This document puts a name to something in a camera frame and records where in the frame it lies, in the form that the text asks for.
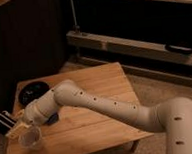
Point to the black handle on shelf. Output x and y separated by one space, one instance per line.
177 49

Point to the dark blue eraser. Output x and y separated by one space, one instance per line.
53 119

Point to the grey metal shelf beam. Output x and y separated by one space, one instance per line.
126 46

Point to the black striped box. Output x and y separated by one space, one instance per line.
6 121

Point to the low wooden table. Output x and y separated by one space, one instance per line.
81 130

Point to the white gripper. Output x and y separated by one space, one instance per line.
29 115

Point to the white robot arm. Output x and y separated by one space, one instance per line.
172 117

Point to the black round bowl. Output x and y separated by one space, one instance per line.
32 91

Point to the thin metal pole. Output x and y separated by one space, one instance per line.
75 25

